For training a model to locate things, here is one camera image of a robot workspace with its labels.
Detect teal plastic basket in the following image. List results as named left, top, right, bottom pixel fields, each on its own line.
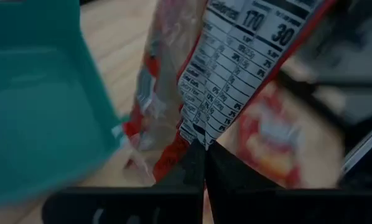
left=0, top=0, right=131, bottom=208

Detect red popcorn bag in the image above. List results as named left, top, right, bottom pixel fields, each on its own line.
left=122, top=0, right=333, bottom=184
left=232, top=80, right=345, bottom=189

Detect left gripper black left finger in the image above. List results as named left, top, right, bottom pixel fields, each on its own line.
left=153, top=139, right=206, bottom=188

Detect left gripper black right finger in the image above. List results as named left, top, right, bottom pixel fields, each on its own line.
left=205, top=139, right=281, bottom=189

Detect black metal table frame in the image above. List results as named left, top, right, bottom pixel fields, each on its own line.
left=276, top=0, right=372, bottom=190

